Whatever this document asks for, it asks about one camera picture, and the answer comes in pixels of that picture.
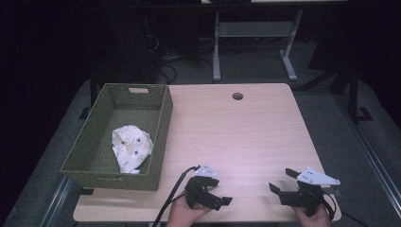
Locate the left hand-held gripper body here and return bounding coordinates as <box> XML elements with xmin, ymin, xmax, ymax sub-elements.
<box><xmin>183</xmin><ymin>162</ymin><xmax>223</xmax><ymax>212</ymax></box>

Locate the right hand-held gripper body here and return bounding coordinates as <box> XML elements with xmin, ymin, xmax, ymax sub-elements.
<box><xmin>279</xmin><ymin>166</ymin><xmax>342</xmax><ymax>218</ymax></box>

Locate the white printed cloth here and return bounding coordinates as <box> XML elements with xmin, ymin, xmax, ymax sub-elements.
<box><xmin>111</xmin><ymin>124</ymin><xmax>154</xmax><ymax>175</ymax></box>

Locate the green woven basket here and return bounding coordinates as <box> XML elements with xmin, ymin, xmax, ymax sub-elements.
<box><xmin>60</xmin><ymin>82</ymin><xmax>174</xmax><ymax>192</ymax></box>

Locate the person's right hand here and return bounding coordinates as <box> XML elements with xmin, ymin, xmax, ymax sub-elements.
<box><xmin>290</xmin><ymin>203</ymin><xmax>333</xmax><ymax>227</ymax></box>

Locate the person's left hand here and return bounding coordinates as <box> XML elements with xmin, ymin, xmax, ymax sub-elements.
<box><xmin>165</xmin><ymin>190</ymin><xmax>213</xmax><ymax>227</ymax></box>

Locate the black metal stand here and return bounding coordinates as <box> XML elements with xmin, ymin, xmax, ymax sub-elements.
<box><xmin>345</xmin><ymin>62</ymin><xmax>375</xmax><ymax>125</ymax></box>

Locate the dark cabinet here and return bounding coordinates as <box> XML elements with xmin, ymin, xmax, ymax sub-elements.
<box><xmin>93</xmin><ymin>12</ymin><xmax>159</xmax><ymax>84</ymax></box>

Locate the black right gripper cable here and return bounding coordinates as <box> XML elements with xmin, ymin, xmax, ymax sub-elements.
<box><xmin>320</xmin><ymin>188</ymin><xmax>371</xmax><ymax>227</ymax></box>

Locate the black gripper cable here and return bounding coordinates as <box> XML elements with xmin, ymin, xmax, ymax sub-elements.
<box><xmin>152</xmin><ymin>165</ymin><xmax>201</xmax><ymax>227</ymax></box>
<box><xmin>320</xmin><ymin>188</ymin><xmax>371</xmax><ymax>227</ymax></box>

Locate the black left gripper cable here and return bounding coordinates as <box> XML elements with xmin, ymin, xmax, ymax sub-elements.
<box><xmin>152</xmin><ymin>165</ymin><xmax>201</xmax><ymax>227</ymax></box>

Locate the aluminium floor rail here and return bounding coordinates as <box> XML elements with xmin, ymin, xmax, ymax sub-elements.
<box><xmin>39</xmin><ymin>175</ymin><xmax>77</xmax><ymax>227</ymax></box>
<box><xmin>333</xmin><ymin>93</ymin><xmax>401</xmax><ymax>219</ymax></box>

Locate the bundle of floor cables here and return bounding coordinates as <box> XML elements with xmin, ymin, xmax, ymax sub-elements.
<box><xmin>143</xmin><ymin>33</ymin><xmax>216</xmax><ymax>85</ymax></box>

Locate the white metal desk frame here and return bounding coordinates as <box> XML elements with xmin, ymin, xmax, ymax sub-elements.
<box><xmin>212</xmin><ymin>9</ymin><xmax>305</xmax><ymax>83</ymax></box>

